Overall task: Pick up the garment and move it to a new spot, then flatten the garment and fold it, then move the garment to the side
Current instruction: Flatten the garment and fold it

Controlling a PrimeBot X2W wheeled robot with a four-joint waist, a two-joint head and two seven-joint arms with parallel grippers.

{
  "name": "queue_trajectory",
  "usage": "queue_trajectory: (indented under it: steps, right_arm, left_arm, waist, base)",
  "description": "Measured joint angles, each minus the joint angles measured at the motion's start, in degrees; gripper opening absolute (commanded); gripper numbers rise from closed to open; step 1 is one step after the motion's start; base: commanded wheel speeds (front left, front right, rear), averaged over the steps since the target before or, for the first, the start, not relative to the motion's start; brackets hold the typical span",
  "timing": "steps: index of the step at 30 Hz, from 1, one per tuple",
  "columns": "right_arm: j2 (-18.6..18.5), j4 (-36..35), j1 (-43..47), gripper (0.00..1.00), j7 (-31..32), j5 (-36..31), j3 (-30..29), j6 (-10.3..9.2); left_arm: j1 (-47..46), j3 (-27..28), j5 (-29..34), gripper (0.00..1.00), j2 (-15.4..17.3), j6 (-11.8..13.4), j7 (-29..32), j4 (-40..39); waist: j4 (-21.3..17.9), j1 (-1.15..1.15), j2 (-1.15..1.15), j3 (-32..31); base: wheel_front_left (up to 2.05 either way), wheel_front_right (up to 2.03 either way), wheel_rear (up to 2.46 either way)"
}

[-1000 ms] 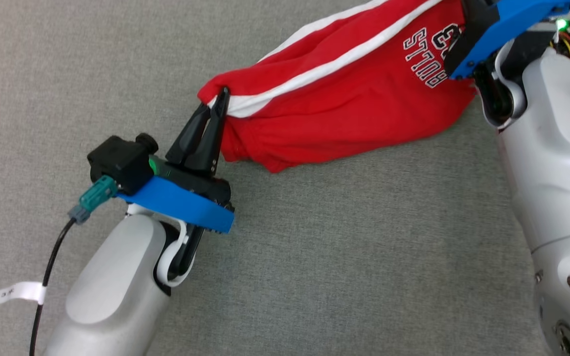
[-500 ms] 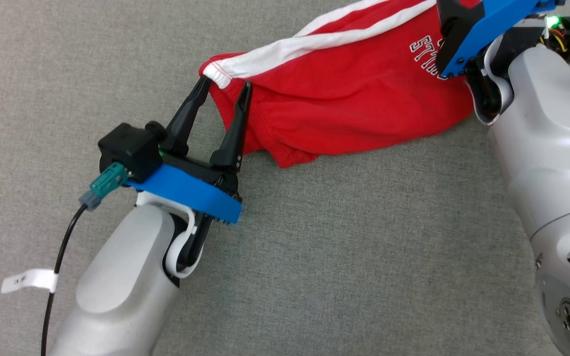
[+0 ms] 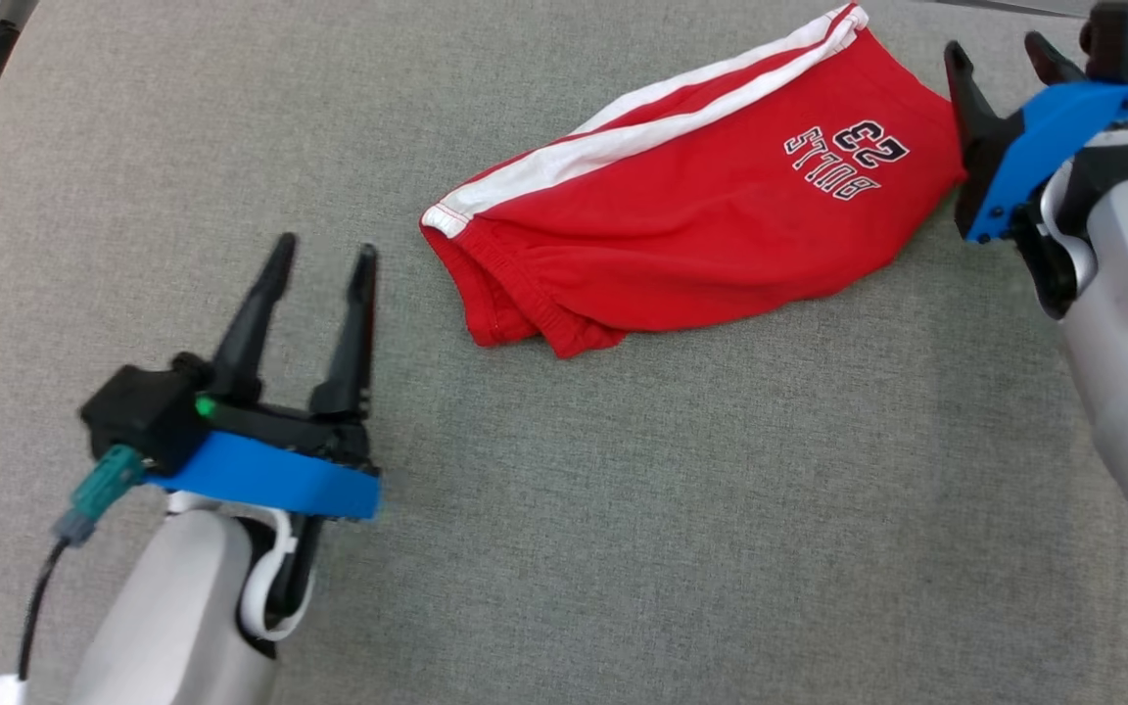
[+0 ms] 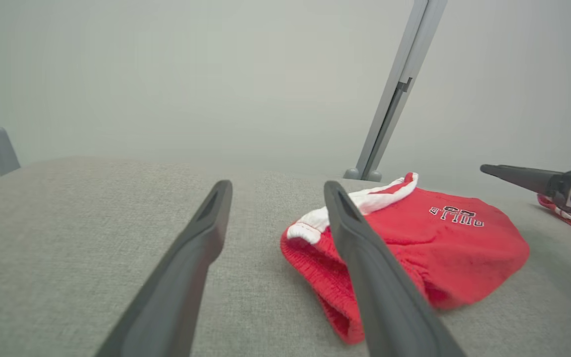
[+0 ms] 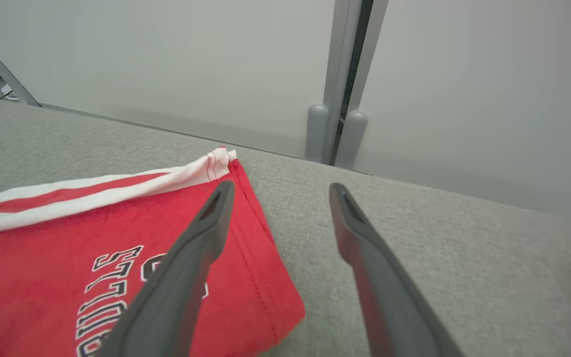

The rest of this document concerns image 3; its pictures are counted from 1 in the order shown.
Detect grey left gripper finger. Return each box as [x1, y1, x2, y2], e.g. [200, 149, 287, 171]
[308, 245, 379, 416]
[208, 233, 299, 406]

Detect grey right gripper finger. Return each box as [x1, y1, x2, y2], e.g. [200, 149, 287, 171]
[944, 40, 1023, 199]
[1024, 31, 1086, 87]

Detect red shorts with white stripe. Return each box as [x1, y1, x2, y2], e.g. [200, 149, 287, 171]
[419, 3, 969, 360]

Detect left camera cable teal plug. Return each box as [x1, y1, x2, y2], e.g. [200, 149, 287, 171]
[18, 444, 149, 682]

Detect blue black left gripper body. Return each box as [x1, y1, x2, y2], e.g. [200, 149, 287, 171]
[147, 397, 385, 522]

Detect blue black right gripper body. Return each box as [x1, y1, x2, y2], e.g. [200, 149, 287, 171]
[954, 76, 1128, 245]

